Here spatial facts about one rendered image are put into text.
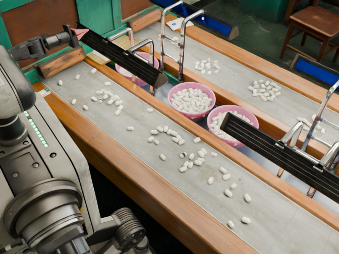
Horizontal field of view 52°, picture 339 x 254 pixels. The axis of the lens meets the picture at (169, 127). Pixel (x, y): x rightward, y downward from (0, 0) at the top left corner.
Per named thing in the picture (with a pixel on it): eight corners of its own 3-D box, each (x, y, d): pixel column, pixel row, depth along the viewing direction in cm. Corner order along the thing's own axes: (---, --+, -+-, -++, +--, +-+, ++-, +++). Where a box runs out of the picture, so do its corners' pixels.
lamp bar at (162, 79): (156, 89, 156) (156, 77, 151) (72, 36, 185) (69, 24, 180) (168, 81, 160) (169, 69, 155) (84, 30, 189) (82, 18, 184)
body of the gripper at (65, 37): (72, 45, 162) (58, 50, 158) (65, 22, 157) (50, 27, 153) (78, 47, 157) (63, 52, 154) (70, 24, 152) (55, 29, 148)
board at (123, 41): (101, 66, 213) (101, 64, 212) (86, 56, 220) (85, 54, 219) (140, 45, 230) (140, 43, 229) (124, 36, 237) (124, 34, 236)
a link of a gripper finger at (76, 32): (88, 38, 165) (70, 45, 161) (83, 23, 161) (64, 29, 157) (94, 40, 160) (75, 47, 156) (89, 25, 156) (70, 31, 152)
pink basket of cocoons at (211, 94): (205, 131, 189) (207, 119, 182) (160, 118, 196) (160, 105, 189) (219, 101, 207) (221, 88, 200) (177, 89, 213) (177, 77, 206)
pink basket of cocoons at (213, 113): (235, 162, 175) (239, 149, 169) (195, 134, 188) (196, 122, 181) (264, 133, 189) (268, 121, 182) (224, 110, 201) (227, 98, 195)
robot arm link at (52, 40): (48, 52, 150) (43, 39, 147) (43, 49, 155) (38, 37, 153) (63, 46, 153) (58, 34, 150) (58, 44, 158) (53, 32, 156)
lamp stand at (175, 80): (181, 88, 214) (185, 22, 182) (157, 74, 223) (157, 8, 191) (200, 74, 224) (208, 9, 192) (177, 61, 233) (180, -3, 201)
